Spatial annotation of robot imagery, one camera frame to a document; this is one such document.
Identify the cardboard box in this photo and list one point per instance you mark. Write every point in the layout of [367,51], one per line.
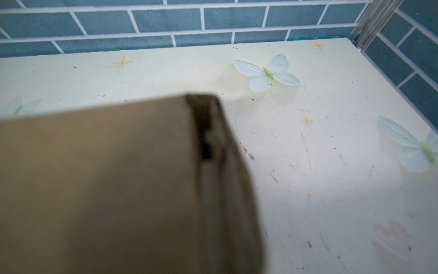
[152,187]

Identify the right aluminium corner post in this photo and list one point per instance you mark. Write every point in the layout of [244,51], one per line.
[371,22]

